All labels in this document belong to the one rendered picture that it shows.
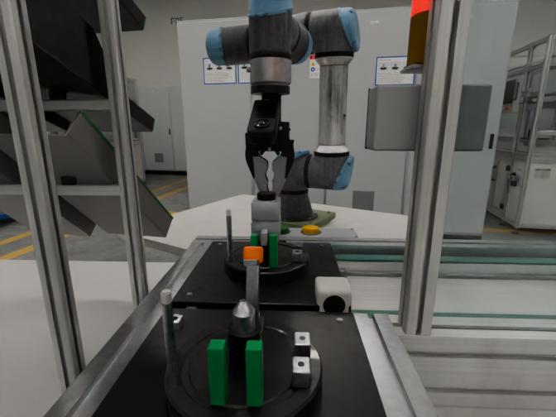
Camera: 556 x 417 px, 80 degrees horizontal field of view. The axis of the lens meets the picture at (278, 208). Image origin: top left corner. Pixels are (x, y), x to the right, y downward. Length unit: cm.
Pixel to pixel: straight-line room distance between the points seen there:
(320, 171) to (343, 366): 80
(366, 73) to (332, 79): 251
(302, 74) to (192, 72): 118
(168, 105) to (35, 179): 825
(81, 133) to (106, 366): 28
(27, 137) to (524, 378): 59
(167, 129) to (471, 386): 838
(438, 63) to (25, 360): 66
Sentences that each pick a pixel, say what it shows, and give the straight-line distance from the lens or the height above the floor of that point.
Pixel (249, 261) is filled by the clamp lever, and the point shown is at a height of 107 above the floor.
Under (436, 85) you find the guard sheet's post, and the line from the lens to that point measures 38.
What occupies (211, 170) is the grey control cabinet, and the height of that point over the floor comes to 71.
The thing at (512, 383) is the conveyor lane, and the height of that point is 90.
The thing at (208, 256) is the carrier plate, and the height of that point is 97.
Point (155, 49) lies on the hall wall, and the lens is 945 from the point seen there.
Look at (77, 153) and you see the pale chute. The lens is 51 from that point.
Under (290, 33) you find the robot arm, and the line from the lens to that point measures 65.
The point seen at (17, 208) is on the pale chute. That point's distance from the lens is 74.
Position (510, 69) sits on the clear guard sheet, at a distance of 42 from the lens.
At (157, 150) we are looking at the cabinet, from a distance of 879.
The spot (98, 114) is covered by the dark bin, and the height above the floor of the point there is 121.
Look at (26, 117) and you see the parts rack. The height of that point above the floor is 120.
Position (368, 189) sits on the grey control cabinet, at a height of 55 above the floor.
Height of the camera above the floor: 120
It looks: 14 degrees down
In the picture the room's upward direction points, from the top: straight up
